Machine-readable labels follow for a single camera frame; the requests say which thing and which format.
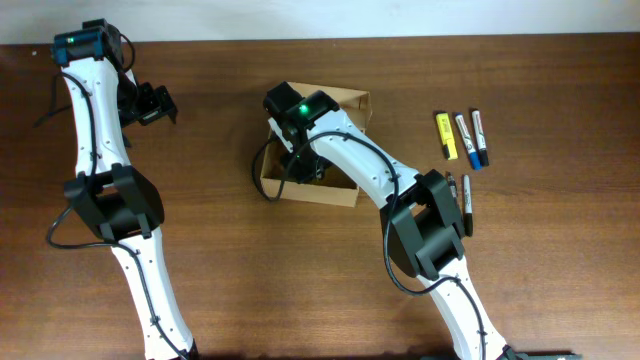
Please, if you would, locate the brown cardboard box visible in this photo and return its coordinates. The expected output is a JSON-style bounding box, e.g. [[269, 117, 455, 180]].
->
[[252, 81, 382, 207]]

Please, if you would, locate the yellow highlighter marker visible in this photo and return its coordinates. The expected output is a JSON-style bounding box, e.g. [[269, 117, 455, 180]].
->
[[435, 111, 458, 160]]

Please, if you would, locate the blue capped whiteboard marker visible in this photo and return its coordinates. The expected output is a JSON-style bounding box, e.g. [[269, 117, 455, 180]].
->
[[454, 112, 482, 170]]

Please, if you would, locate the black capped whiteboard marker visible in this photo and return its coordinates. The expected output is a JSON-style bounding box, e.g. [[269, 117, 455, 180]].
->
[[471, 109, 490, 167]]

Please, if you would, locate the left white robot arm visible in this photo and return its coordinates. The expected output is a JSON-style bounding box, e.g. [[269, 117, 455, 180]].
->
[[50, 19, 199, 359]]

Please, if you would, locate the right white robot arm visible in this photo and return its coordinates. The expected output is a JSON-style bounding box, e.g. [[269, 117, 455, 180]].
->
[[263, 82, 518, 359]]

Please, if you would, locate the black ballpoint pen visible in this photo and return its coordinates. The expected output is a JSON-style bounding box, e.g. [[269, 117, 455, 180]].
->
[[446, 172, 458, 200]]

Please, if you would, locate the black permanent marker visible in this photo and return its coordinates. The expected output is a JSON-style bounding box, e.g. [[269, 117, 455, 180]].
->
[[462, 174, 474, 237]]

